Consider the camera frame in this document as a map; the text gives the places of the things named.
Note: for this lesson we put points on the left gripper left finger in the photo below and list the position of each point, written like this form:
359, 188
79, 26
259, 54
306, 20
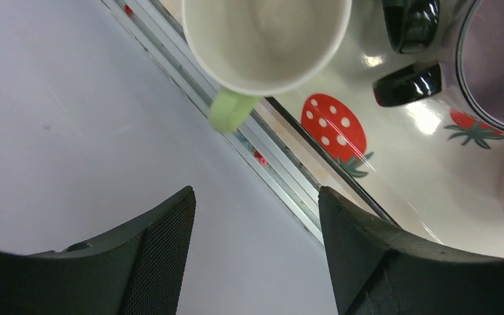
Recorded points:
134, 268

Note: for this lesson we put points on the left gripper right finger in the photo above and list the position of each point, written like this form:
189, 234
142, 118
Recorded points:
378, 268

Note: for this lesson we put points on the strawberry print tray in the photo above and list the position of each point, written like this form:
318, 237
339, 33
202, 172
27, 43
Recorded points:
430, 169

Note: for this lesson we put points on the purple cup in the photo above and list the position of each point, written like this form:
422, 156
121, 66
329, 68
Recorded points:
463, 67

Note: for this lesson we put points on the dark green cup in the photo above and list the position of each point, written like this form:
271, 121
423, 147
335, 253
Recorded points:
411, 24

